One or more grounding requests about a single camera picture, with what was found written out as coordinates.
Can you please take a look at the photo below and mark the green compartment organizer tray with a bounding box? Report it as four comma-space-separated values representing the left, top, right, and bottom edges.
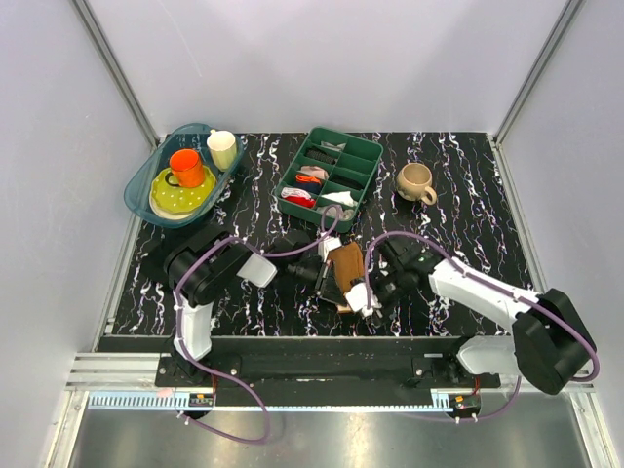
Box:
274, 127, 383, 234

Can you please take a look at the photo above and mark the right aluminium frame post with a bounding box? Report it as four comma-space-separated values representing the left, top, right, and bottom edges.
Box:
492, 0, 585, 145

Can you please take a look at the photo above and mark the left aluminium frame post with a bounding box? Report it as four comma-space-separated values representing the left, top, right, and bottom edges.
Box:
69, 0, 160, 149

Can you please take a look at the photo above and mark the black cloth pile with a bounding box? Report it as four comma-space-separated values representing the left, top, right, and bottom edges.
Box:
143, 229, 193, 267

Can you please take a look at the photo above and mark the brown underwear beige waistband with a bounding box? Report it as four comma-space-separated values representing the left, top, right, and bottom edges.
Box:
328, 242, 365, 294

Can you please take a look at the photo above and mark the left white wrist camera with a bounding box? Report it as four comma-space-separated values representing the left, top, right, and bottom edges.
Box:
318, 237, 342, 261

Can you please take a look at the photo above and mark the orange mug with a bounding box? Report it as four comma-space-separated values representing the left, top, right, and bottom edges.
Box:
166, 149, 205, 188

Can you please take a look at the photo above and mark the red white rolled cloth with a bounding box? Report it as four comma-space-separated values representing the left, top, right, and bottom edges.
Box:
281, 186, 316, 209

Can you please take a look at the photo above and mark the orange navy rolled cloth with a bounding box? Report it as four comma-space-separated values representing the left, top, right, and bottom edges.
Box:
295, 174, 323, 186

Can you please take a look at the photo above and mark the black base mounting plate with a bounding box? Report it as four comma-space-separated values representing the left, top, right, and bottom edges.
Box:
155, 336, 500, 409

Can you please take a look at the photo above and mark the pink grey rolled cloth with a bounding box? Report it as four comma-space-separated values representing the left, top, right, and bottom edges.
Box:
298, 166, 329, 180

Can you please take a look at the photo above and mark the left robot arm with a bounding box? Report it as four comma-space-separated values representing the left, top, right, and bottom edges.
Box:
156, 226, 342, 386

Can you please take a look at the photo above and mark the beige ceramic mug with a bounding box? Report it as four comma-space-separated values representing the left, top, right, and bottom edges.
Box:
396, 163, 438, 206

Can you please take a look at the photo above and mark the cream yellow cup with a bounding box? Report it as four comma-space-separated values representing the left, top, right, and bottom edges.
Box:
207, 129, 238, 172

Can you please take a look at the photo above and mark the yellow-green dotted plate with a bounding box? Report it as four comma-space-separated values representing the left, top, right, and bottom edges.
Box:
149, 166, 216, 220

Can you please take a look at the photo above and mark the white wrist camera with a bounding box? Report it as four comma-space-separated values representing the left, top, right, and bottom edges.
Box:
344, 281, 381, 318
318, 237, 342, 261

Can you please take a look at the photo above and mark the aluminium frame post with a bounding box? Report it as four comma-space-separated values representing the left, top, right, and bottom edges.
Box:
492, 0, 585, 145
69, 0, 160, 149

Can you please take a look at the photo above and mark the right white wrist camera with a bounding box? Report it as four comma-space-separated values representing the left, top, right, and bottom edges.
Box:
344, 281, 381, 318

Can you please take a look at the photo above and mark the grey folded cloth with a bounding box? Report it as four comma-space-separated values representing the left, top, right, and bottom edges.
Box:
321, 141, 347, 151

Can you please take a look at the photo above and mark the black rolled cloth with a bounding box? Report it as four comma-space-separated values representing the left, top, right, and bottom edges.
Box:
305, 148, 338, 166

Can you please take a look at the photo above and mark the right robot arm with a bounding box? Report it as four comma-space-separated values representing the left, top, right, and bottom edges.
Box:
365, 231, 601, 395

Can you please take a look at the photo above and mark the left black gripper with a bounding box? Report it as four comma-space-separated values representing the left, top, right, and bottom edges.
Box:
288, 258, 346, 307

